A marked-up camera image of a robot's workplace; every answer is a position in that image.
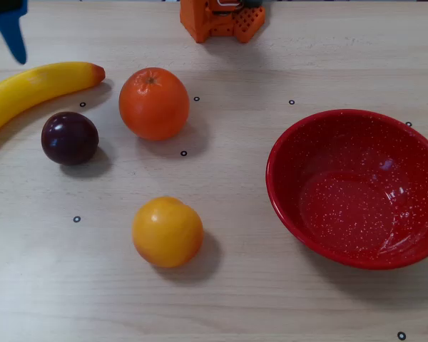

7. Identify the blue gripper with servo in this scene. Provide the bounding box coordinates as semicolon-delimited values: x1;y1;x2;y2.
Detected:
0;0;29;66

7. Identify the yellow plastic banana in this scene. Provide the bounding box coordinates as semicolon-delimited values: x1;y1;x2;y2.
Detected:
0;61;106;140

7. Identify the orange robot base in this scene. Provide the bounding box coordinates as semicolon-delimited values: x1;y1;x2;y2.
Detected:
180;0;266;44

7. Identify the red speckled enamel bowl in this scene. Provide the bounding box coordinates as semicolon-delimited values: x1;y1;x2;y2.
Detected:
265;108;428;271

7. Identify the dark purple plum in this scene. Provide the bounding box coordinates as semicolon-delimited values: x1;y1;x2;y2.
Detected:
41;111;100;167

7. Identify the orange citrus fruit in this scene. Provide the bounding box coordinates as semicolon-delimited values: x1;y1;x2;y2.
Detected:
118;66;190;141

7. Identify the yellow-orange round fruit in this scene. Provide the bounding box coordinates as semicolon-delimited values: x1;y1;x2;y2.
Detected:
131;196;204;269

